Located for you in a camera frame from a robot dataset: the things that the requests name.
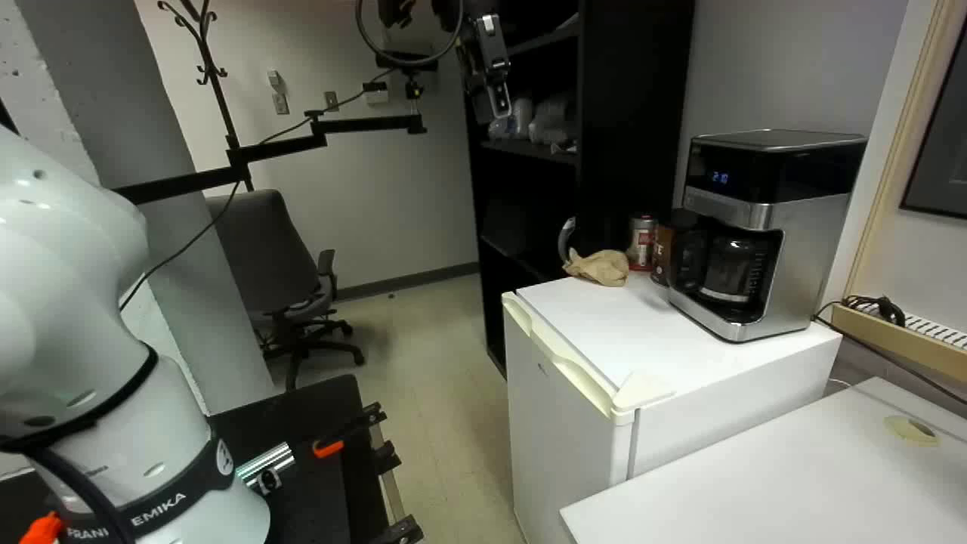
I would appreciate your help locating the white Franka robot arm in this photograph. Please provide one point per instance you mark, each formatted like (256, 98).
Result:
(69, 304)

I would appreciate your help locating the black silver coffee maker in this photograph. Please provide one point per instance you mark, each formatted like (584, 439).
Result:
(804, 242)

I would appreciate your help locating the glass coffee carafe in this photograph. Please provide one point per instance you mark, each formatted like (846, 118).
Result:
(728, 267)

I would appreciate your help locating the grey office chair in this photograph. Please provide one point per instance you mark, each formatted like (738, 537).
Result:
(264, 261)

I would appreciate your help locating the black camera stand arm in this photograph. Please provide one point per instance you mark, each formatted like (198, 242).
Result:
(282, 149)

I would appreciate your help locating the brown jar with black lid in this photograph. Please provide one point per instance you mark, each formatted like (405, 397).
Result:
(662, 254)

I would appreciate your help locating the wooden window ledge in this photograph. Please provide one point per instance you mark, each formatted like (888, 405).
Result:
(892, 343)

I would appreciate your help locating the piece of yellow tape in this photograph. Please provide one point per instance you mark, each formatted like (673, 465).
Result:
(914, 431)

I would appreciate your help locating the white mini fridge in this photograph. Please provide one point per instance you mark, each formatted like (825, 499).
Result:
(625, 402)

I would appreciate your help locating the black shelving unit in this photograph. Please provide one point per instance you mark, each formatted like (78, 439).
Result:
(625, 121)

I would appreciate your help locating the black coat rack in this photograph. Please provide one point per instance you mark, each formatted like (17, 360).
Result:
(224, 111)

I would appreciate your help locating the small wall socket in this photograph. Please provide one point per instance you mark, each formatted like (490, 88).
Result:
(331, 99)

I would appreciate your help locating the white cups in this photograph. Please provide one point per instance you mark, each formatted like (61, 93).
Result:
(544, 121)

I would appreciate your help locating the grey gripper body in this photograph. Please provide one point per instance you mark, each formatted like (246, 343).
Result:
(487, 47)

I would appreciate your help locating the black cart table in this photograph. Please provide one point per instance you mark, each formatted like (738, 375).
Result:
(304, 485)

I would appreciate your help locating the orange black clamp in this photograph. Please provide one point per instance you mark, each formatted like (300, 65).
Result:
(337, 442)

